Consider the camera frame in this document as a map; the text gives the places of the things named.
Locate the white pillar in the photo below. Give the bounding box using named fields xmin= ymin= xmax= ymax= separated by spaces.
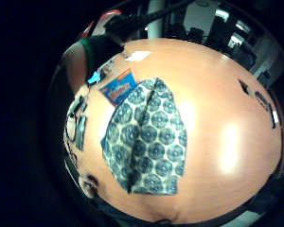
xmin=146 ymin=0 xmax=167 ymax=40

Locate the small black wedge object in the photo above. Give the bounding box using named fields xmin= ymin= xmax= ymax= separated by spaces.
xmin=238 ymin=79 xmax=251 ymax=96

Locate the black white strip object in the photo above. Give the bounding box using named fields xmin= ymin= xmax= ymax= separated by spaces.
xmin=268 ymin=103 xmax=280 ymax=130

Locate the red chair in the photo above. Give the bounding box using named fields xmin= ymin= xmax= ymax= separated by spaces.
xmin=80 ymin=9 xmax=123 ymax=39

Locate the black boom rod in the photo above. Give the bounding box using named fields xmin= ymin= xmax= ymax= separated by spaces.
xmin=107 ymin=0 xmax=195 ymax=34

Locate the blue orange snack packet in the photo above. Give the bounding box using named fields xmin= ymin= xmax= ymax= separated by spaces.
xmin=98 ymin=68 xmax=138 ymax=107

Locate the white paper sheet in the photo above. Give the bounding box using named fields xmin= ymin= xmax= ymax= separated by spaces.
xmin=125 ymin=49 xmax=152 ymax=62

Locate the blue white patterned cloth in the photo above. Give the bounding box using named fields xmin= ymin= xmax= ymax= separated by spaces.
xmin=99 ymin=77 xmax=188 ymax=196

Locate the small cyan lit device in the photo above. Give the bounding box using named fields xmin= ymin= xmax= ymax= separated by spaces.
xmin=87 ymin=71 xmax=102 ymax=85

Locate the black office chair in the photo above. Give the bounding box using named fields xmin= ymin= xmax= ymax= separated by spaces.
xmin=186 ymin=26 xmax=206 ymax=44

